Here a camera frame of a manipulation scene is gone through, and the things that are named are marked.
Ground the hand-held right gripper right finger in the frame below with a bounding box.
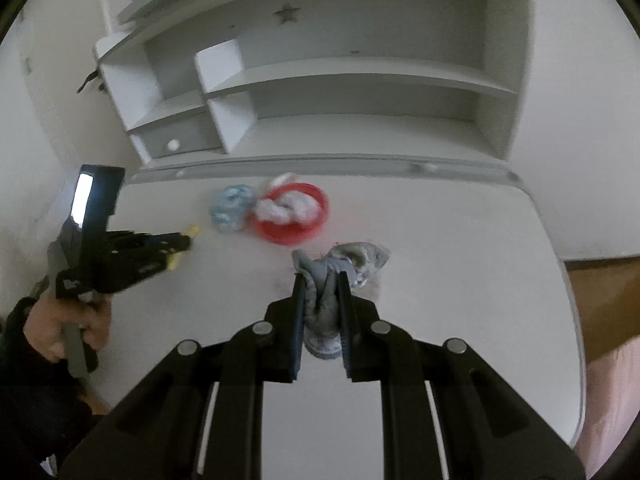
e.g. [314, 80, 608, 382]
[337, 270, 587, 480]

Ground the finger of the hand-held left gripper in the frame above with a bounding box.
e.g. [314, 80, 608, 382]
[99, 252, 177, 292]
[106, 230, 194, 258]

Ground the red bowl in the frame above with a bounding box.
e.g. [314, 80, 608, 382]
[252, 183, 331, 246]

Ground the blue and white plastic bag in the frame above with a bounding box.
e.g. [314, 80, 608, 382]
[209, 184, 257, 234]

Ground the blue-grey wrapper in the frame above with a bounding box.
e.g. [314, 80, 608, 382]
[291, 241, 392, 359]

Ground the person's left forearm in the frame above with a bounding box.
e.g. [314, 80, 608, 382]
[0, 296, 110, 480]

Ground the black door handle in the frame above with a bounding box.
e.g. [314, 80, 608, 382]
[76, 67, 104, 95]

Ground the pink blanket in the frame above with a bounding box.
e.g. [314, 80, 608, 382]
[574, 336, 640, 480]

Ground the small yellow wrapper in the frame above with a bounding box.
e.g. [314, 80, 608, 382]
[167, 225, 201, 274]

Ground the grey hutch drawer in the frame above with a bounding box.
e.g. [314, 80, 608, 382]
[128, 110, 227, 165]

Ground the white door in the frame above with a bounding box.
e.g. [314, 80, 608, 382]
[10, 5, 136, 221]

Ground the white desk hutch shelf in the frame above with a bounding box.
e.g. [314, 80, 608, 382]
[94, 0, 534, 172]

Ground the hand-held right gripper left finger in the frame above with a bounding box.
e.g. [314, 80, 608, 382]
[60, 272, 307, 480]

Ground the person's left hand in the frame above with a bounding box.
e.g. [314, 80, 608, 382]
[22, 294, 114, 364]

